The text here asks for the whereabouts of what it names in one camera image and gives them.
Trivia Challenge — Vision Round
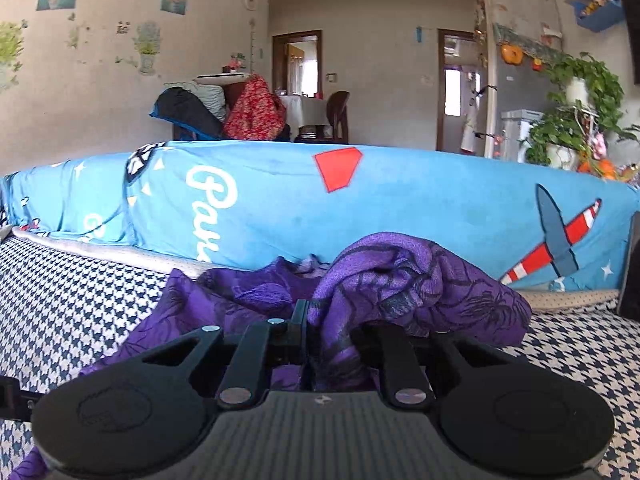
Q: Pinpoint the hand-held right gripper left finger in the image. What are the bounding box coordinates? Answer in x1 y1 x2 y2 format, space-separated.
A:
140 299 311 408

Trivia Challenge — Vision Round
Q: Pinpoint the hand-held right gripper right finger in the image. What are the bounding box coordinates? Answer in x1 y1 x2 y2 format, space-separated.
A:
350 322 507 409

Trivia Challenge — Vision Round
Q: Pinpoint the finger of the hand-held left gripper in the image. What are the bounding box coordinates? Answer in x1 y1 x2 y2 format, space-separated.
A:
0 375 41 422

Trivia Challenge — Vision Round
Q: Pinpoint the purple floral garment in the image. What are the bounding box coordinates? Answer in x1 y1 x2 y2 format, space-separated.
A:
10 232 533 480

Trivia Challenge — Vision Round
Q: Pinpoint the houndstooth sofa mat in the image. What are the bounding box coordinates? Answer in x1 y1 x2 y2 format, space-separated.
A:
0 227 640 480

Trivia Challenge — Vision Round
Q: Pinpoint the blue printed sofa cover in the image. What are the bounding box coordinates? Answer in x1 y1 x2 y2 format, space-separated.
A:
0 140 640 291

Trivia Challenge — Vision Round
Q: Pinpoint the wooden chair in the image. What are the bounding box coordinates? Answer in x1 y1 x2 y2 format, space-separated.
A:
295 91 351 145

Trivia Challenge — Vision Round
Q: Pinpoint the table with white cloth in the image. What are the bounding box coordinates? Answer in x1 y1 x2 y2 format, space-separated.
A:
277 95 331 131

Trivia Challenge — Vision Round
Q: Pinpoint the red floral cloth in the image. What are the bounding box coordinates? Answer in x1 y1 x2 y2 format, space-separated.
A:
223 74 286 142

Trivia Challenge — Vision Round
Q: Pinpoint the dark jacket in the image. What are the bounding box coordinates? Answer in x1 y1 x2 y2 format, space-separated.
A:
150 87 226 142

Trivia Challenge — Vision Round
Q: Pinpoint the grey striped bedding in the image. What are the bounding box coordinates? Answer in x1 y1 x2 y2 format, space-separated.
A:
165 81 228 123

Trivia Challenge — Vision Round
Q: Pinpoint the brown framed doorway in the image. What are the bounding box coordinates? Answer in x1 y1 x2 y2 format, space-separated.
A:
272 30 323 98

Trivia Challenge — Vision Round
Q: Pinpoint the black tablet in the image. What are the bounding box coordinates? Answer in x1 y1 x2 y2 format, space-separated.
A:
617 210 640 318

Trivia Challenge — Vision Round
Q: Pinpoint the white appliance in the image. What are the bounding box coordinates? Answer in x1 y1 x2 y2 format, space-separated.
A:
500 109 546 163

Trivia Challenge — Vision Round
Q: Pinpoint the door with bright window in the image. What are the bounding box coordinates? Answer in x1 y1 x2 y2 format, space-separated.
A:
437 29 488 153

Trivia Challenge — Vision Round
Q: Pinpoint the grey refrigerator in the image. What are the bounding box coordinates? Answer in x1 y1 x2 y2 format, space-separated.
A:
477 0 576 161

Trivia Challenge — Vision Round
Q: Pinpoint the trailing green potted plant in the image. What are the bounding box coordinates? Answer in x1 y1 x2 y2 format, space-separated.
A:
525 52 640 171

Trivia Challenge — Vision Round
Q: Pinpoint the lavender pot wall sticker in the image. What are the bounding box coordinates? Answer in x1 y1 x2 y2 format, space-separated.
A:
132 21 162 75

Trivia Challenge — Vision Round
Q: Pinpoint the green plant wall sticker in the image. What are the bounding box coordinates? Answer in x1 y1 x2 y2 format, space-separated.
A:
0 21 26 86

